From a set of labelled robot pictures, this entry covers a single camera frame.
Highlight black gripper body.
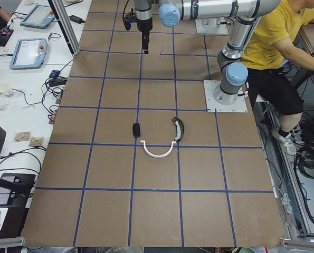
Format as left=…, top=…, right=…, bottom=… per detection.
left=137, top=17, right=153, bottom=33

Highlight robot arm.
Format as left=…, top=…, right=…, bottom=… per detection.
left=158, top=1, right=280, bottom=105
left=134, top=0, right=158, bottom=54

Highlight small black plastic part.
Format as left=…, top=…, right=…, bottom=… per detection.
left=132, top=122, right=141, bottom=138

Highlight blue checkered adapter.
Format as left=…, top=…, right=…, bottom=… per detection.
left=49, top=70, right=61, bottom=79

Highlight dark green brake shoe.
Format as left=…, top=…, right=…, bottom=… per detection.
left=172, top=116, right=185, bottom=142

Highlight far teach pendant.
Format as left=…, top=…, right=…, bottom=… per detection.
left=20, top=4, right=55, bottom=29

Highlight teach pendant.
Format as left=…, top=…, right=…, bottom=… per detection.
left=9, top=38, right=47, bottom=70
left=20, top=4, right=55, bottom=29

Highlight white curved plastic arc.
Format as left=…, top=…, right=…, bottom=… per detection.
left=140, top=140, right=177, bottom=159

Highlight near teach pendant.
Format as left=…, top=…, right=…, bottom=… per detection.
left=9, top=38, right=47, bottom=70

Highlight person in yellow shirt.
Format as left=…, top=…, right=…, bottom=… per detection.
left=241, top=0, right=314, bottom=155

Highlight black device on stand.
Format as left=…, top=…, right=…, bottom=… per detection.
left=0, top=173, right=36, bottom=208

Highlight aluminium frame post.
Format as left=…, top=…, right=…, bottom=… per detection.
left=48, top=0, right=80, bottom=55

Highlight black cable bundle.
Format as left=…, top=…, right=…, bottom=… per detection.
left=0, top=31, right=75, bottom=124

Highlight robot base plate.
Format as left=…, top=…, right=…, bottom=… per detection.
left=204, top=80, right=248, bottom=113

